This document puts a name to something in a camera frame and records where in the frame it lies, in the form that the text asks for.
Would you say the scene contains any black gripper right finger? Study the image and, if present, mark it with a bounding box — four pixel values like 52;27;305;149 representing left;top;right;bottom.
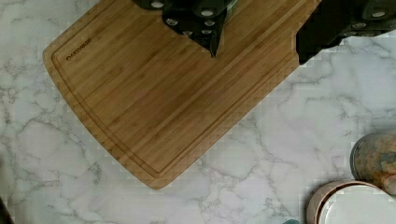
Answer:
296;0;396;64

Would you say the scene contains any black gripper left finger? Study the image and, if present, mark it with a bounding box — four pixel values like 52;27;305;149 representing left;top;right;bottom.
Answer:
133;0;237;58

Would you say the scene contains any bamboo cutting board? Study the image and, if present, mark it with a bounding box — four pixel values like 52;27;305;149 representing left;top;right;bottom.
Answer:
43;0;320;189

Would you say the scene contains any speckled ceramic jar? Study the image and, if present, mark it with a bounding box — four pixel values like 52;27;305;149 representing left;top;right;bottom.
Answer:
350;131;396;196

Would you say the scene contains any pink bowl with white interior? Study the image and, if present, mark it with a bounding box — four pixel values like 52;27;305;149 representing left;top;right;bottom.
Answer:
306;180;396;224

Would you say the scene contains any small teal object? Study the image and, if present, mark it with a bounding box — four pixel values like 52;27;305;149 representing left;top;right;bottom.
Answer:
283;219;300;224

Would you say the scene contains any dark object at left edge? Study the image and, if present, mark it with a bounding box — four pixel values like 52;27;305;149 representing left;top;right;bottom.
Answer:
0;199;15;224

